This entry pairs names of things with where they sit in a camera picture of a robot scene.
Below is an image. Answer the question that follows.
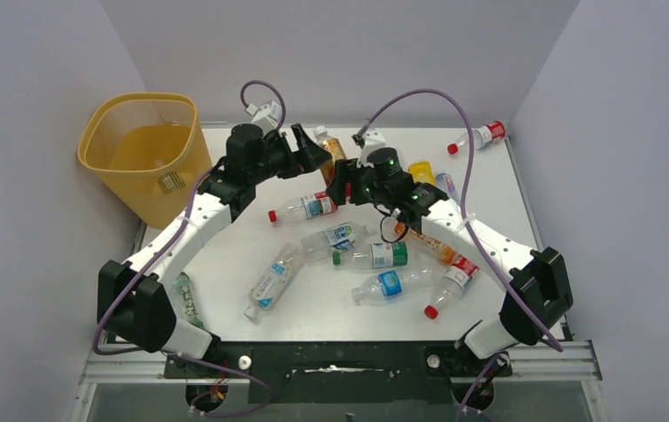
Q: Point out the orange drink bottle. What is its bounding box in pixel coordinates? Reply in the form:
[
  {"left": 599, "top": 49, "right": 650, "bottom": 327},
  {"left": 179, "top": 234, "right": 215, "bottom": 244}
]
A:
[{"left": 393, "top": 222, "right": 459, "bottom": 266}]

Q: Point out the yellow mesh waste bin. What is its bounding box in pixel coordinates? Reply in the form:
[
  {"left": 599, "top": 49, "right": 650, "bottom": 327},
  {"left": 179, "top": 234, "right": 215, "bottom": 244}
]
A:
[{"left": 76, "top": 92, "right": 213, "bottom": 229}]

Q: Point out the green cap water bottle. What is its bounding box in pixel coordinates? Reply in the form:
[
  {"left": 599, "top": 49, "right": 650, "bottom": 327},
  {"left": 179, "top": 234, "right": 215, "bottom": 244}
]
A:
[{"left": 331, "top": 242, "right": 416, "bottom": 271}]

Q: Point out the blue label clear bottle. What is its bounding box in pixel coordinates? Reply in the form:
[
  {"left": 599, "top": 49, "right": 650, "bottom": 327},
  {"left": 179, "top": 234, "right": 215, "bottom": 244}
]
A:
[{"left": 351, "top": 266, "right": 443, "bottom": 306}]

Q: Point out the aluminium rail frame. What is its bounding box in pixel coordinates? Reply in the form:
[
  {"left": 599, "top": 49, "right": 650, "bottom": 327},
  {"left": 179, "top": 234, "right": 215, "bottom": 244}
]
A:
[{"left": 82, "top": 340, "right": 609, "bottom": 421}]

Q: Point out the blue label bottle lower left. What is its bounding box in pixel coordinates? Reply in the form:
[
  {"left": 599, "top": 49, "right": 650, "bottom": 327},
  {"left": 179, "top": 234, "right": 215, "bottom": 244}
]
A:
[{"left": 244, "top": 243, "right": 305, "bottom": 323}]

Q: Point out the small blue label bottle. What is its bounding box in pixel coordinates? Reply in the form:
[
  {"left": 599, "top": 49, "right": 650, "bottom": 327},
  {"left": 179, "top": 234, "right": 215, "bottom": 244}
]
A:
[{"left": 434, "top": 171, "right": 461, "bottom": 204}]

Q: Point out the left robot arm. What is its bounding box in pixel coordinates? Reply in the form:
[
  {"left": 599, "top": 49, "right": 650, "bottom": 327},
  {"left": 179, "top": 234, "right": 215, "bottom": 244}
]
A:
[{"left": 92, "top": 124, "right": 331, "bottom": 360}]

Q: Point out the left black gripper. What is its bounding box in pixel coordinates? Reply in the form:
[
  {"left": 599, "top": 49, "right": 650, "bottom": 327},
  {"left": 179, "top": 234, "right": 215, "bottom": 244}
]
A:
[{"left": 249, "top": 125, "right": 331, "bottom": 186}]

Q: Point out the red label tea bottle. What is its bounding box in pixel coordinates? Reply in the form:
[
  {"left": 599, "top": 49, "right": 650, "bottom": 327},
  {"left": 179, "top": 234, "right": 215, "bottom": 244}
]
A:
[{"left": 313, "top": 126, "right": 347, "bottom": 186}]

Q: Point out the red white label water bottle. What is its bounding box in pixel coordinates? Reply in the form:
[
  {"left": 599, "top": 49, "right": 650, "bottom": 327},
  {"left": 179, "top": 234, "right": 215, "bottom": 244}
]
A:
[{"left": 267, "top": 192, "right": 338, "bottom": 224}]

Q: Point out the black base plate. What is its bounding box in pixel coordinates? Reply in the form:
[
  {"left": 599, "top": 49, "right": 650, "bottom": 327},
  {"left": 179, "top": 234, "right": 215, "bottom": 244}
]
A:
[{"left": 164, "top": 340, "right": 513, "bottom": 410}]

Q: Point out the blue white label crushed bottle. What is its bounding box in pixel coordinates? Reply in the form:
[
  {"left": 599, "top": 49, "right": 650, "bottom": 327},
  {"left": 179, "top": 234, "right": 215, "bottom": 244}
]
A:
[{"left": 301, "top": 222, "right": 371, "bottom": 263}]

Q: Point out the green tea bottle table edge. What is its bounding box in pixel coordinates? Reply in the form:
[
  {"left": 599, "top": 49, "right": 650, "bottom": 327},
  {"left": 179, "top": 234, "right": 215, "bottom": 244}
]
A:
[{"left": 169, "top": 272, "right": 205, "bottom": 329}]

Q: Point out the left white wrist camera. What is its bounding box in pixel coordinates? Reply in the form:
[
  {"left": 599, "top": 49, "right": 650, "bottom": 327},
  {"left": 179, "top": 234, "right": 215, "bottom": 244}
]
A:
[{"left": 245, "top": 100, "right": 283, "bottom": 135}]

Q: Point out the red label bottle near right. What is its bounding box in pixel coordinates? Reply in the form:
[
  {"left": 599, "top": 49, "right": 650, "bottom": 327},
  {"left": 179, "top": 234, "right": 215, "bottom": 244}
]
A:
[{"left": 424, "top": 255, "right": 480, "bottom": 320}]

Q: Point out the yellow juice bottle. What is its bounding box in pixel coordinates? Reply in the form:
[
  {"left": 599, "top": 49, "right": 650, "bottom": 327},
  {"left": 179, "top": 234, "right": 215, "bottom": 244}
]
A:
[{"left": 408, "top": 160, "right": 436, "bottom": 186}]

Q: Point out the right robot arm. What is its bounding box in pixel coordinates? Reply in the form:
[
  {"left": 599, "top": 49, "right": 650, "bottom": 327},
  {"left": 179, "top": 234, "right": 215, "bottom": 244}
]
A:
[{"left": 326, "top": 147, "right": 573, "bottom": 375}]

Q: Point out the red cap bottle far corner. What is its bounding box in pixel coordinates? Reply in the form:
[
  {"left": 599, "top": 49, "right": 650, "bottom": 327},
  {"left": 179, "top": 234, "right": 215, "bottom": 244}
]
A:
[{"left": 447, "top": 120, "right": 509, "bottom": 156}]

